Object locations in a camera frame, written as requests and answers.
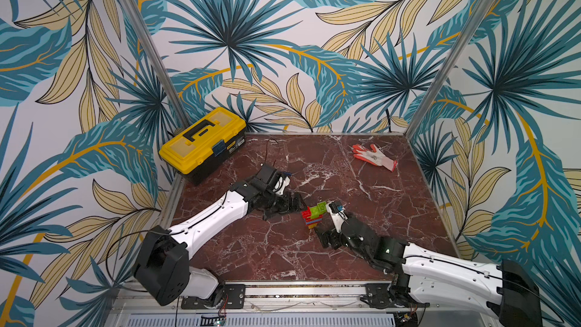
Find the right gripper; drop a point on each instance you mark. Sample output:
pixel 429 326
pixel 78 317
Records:
pixel 334 234

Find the aluminium front rail frame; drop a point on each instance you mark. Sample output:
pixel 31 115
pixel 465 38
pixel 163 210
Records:
pixel 288 303

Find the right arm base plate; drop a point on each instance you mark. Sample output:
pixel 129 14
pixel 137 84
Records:
pixel 385 295

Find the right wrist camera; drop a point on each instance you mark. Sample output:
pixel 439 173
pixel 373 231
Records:
pixel 336 210

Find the red white work glove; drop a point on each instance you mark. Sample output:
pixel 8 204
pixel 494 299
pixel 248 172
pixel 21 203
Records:
pixel 374 156

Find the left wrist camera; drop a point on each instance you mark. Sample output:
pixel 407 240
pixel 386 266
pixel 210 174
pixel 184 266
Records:
pixel 282 183

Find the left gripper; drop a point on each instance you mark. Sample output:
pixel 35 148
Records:
pixel 287 207

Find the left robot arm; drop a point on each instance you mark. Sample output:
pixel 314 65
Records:
pixel 163 265

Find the long green lego brick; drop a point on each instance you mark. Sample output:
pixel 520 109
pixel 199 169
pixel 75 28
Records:
pixel 314 212

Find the yellow black toolbox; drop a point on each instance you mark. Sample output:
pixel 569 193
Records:
pixel 202 148

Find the small red lego brick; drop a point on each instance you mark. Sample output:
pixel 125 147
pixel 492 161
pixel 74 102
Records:
pixel 306 214

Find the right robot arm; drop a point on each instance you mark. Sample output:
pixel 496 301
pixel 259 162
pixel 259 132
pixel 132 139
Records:
pixel 421 277

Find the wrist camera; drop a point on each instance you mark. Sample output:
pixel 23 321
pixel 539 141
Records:
pixel 336 210
pixel 282 183

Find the green square lego brick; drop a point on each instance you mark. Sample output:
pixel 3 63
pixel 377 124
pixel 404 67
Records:
pixel 322 208

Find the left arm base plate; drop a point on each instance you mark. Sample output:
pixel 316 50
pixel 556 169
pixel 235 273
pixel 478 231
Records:
pixel 228 296

